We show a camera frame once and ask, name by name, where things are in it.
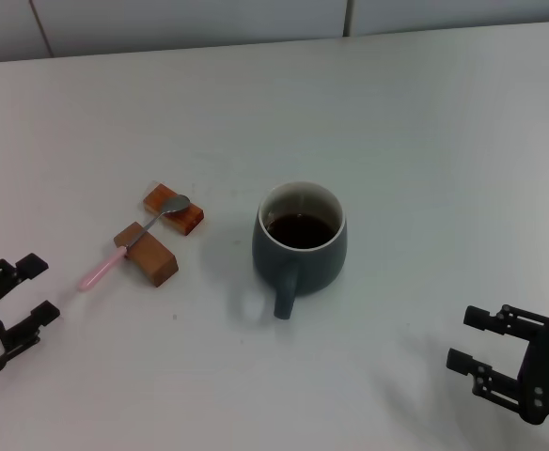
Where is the grey ceramic coffee cup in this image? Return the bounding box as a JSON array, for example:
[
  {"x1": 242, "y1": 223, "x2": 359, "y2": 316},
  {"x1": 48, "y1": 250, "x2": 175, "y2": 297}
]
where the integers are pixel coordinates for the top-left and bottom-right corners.
[{"x1": 250, "y1": 181, "x2": 350, "y2": 321}]

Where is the pink handled metal spoon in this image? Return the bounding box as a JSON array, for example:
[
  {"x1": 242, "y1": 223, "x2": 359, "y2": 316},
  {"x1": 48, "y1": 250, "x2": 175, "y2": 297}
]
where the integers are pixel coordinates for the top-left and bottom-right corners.
[{"x1": 77, "y1": 194, "x2": 192, "y2": 293}]

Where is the orange wooden block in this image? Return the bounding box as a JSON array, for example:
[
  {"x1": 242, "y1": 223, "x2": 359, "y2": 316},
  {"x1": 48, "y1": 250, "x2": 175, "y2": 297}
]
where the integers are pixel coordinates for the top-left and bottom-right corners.
[{"x1": 142, "y1": 181, "x2": 206, "y2": 237}]

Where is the brown wooden block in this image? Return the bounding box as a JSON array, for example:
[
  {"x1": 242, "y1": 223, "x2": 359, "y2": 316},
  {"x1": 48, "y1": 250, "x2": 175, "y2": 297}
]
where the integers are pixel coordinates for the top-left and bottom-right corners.
[{"x1": 113, "y1": 221, "x2": 180, "y2": 288}]

